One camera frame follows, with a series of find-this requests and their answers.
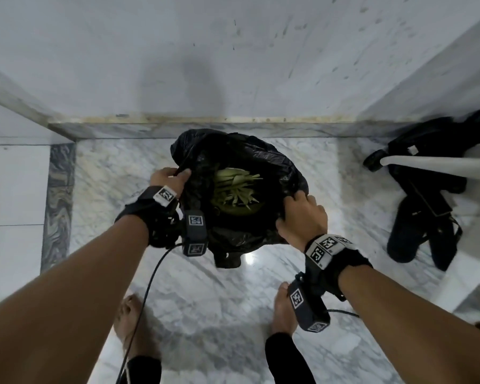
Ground person's right forearm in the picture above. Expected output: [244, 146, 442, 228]
[338, 265, 480, 384]

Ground person's left hand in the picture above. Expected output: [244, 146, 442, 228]
[150, 167, 192, 195]

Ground black plastic garbage bag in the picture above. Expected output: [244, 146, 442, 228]
[171, 129, 310, 269]

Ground person's foot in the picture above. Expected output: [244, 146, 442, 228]
[271, 281, 299, 337]
[114, 293, 161, 361]

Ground black wrist camera with tags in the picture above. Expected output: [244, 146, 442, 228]
[287, 234, 374, 333]
[115, 185, 207, 257]

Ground green leaf scraps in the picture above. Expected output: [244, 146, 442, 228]
[211, 167, 265, 216]

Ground black backpack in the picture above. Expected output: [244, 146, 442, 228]
[363, 105, 480, 273]

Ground person's left leg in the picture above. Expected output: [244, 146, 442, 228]
[126, 355, 163, 384]

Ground person's right foot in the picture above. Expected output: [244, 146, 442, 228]
[271, 281, 299, 337]

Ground person's right hand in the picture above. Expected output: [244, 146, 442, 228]
[275, 190, 329, 253]

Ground person's right leg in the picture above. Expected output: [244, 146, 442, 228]
[264, 332, 317, 384]

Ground person's leg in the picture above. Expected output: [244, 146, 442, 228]
[126, 355, 163, 384]
[264, 332, 317, 384]

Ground white furniture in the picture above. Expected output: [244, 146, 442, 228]
[436, 143, 480, 316]

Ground person's left foot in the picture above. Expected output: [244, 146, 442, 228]
[114, 293, 161, 361]

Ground white furniture leg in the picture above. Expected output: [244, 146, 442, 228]
[379, 155, 480, 183]

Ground person's left forearm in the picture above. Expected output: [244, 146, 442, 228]
[0, 214, 150, 384]

